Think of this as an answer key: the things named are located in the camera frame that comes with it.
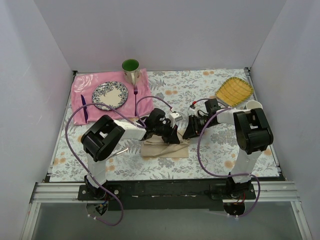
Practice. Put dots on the aluminium frame rail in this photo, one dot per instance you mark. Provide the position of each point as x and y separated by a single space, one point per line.
166 210

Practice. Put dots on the purple fork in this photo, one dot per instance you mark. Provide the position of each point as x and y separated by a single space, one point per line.
135 91

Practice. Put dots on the green inside ceramic mug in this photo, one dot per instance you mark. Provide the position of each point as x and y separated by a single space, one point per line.
132 72

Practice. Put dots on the silver fork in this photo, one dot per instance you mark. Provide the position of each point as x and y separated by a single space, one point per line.
119 152

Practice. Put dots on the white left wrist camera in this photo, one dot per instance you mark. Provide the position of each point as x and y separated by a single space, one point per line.
175 117

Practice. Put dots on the yellow woven bamboo tray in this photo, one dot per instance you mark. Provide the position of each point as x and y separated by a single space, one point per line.
234 91

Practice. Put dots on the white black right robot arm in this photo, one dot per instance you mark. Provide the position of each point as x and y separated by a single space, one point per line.
253 136

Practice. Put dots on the floral ceramic plate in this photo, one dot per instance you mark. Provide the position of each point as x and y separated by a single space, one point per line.
112 93

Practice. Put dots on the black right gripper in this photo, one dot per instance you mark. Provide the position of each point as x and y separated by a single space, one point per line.
193 124

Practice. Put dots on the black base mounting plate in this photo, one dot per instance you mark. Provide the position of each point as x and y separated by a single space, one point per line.
173 194

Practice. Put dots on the grey white mug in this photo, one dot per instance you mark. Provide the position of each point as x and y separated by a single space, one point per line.
253 104

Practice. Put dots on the pink cloth placemat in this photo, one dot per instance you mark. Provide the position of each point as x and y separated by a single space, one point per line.
84 86

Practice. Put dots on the beige cloth napkin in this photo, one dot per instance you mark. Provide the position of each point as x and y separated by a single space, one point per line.
156 148

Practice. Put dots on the purple knife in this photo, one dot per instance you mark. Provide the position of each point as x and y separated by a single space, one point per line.
85 113

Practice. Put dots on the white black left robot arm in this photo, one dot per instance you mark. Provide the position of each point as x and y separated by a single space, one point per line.
101 139

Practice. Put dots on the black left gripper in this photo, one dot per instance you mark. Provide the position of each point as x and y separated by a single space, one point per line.
169 130

